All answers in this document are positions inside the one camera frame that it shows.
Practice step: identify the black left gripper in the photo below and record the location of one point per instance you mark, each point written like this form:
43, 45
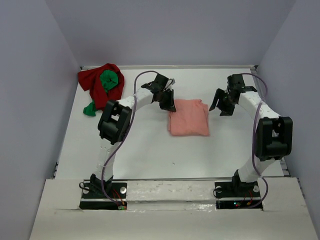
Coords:
170, 106

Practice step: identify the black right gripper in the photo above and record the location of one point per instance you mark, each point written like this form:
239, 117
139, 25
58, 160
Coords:
225, 111

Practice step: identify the pink t shirt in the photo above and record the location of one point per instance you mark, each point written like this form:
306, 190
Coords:
190, 119

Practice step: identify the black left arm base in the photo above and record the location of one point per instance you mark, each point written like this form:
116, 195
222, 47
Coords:
93, 199

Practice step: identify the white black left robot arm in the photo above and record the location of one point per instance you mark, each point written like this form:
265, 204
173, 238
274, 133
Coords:
117, 119

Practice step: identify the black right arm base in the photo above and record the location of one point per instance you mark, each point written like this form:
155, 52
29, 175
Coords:
228, 199

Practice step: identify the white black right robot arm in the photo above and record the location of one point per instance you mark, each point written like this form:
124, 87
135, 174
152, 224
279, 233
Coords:
271, 135

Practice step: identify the green t shirt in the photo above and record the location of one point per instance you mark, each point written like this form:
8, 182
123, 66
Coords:
108, 80

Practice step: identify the dark red t shirt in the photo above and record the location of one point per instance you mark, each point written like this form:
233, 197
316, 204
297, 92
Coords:
89, 80

